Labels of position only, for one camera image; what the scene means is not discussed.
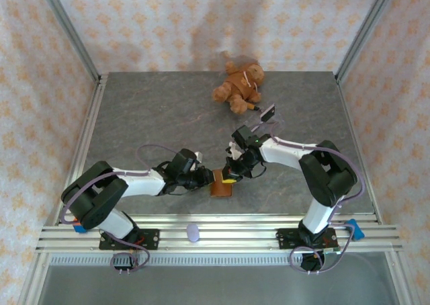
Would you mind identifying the black card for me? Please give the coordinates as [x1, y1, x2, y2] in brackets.
[259, 103, 277, 124]

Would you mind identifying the lilac oval object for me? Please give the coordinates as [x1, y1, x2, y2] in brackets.
[185, 222, 201, 243]

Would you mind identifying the brown teddy bear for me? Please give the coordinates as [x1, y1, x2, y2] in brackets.
[210, 60, 267, 116]

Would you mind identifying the small black electronics box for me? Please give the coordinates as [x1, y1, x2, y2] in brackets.
[111, 253, 140, 275]

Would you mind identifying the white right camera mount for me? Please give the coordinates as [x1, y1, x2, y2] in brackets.
[228, 141, 244, 161]

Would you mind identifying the long aluminium frame rail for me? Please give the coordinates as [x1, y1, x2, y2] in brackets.
[34, 214, 404, 254]

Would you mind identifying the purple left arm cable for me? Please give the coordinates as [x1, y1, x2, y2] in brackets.
[60, 144, 179, 275]

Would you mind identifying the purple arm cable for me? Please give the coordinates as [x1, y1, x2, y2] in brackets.
[60, 144, 179, 275]
[256, 121, 368, 275]

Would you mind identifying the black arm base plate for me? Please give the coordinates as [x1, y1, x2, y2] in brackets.
[276, 228, 338, 251]
[99, 228, 160, 251]

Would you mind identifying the grey slotted cable duct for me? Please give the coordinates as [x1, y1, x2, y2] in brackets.
[50, 255, 304, 267]

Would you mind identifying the aluminium table side rail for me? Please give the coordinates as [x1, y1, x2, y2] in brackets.
[335, 74, 384, 226]
[43, 74, 110, 226]

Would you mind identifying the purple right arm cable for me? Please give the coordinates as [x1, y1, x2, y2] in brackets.
[256, 121, 368, 275]

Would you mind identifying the aluminium frame post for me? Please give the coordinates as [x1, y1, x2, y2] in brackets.
[36, 0, 103, 82]
[335, 0, 401, 82]

